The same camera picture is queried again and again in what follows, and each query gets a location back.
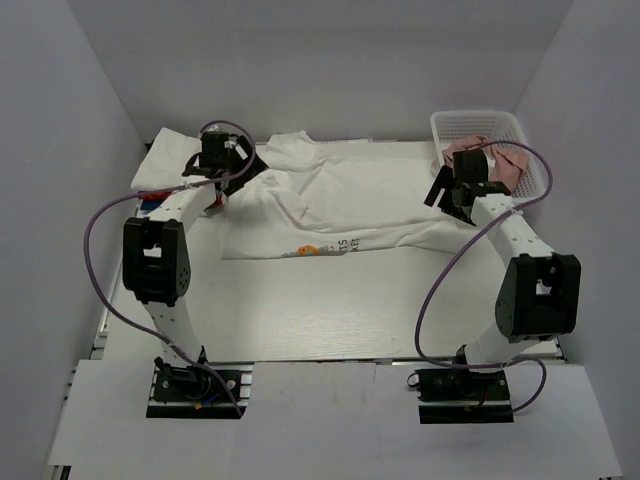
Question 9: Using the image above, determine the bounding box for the white plastic basket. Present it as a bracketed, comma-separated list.
[430, 110, 546, 203]

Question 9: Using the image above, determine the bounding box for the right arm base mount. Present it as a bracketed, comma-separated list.
[407, 369, 514, 425]

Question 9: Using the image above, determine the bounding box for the pink crumpled t-shirt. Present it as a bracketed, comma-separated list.
[442, 135, 528, 192]

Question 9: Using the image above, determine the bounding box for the folded blue t-shirt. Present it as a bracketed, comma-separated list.
[139, 200, 163, 211]

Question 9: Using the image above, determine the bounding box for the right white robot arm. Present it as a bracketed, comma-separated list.
[425, 149, 581, 399]

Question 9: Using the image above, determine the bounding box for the white t-shirt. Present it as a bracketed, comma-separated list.
[221, 131, 476, 260]
[130, 127, 201, 192]

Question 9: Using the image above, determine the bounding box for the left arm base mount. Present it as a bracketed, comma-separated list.
[146, 357, 252, 420]

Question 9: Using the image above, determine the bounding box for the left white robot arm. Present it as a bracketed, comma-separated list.
[122, 130, 267, 399]

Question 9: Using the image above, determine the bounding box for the folded red t-shirt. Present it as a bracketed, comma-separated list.
[137, 192, 226, 208]

